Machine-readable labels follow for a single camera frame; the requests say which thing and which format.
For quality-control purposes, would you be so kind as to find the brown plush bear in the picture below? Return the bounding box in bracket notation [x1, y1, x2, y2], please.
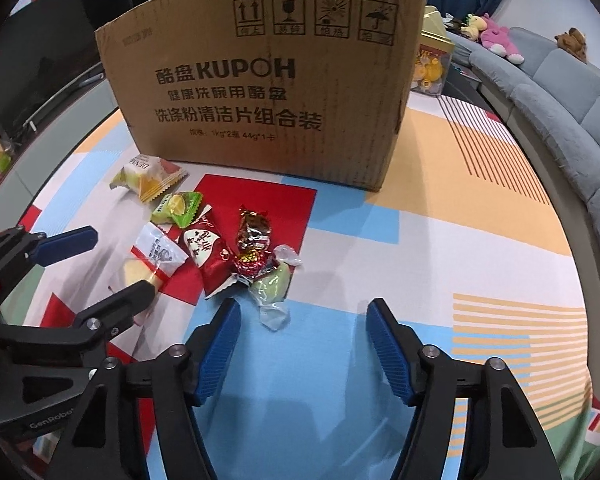
[554, 27, 588, 63]

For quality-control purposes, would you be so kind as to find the black television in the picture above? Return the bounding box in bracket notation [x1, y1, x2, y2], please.
[0, 0, 126, 126]

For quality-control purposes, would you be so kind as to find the brown cardboard box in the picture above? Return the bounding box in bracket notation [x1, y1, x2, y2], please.
[95, 0, 428, 193]

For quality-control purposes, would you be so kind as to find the grey sectional sofa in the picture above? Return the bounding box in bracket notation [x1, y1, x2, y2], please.
[445, 25, 600, 311]

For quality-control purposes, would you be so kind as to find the red silver foil candy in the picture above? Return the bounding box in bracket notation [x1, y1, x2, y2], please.
[232, 251, 272, 281]

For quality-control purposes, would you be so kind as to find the gold mountain shaped box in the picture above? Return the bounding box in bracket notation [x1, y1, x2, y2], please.
[411, 4, 455, 96]

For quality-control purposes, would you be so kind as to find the yellow plush toy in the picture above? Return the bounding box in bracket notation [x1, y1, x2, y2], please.
[461, 12, 486, 43]

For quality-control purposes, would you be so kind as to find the green durian candy packet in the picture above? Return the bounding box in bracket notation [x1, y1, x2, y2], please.
[151, 191, 203, 226]

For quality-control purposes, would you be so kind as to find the pink plush toy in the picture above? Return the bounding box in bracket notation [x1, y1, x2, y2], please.
[480, 14, 526, 66]

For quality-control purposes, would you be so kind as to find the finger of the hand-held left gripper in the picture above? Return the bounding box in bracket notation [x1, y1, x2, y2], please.
[0, 280, 158, 356]
[0, 226, 99, 286]

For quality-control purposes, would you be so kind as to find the pale green wrapped candy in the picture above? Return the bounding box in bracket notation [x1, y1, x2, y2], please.
[247, 244, 305, 332]

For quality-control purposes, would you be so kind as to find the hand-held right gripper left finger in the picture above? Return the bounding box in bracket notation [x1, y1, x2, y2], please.
[47, 297, 243, 480]

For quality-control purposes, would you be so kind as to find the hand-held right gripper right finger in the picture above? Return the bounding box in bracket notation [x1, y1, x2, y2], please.
[366, 297, 563, 480]

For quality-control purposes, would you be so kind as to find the yellow green cake packet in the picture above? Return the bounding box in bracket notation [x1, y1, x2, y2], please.
[109, 156, 188, 204]

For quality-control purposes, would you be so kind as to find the grey television cabinet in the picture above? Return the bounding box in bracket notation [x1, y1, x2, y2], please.
[10, 75, 121, 196]

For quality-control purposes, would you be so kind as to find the colourful patchwork tablecloth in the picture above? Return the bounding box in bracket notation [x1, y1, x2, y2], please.
[0, 92, 600, 480]

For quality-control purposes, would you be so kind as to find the dark brown foil candy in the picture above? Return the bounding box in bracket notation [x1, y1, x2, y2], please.
[237, 205, 273, 252]

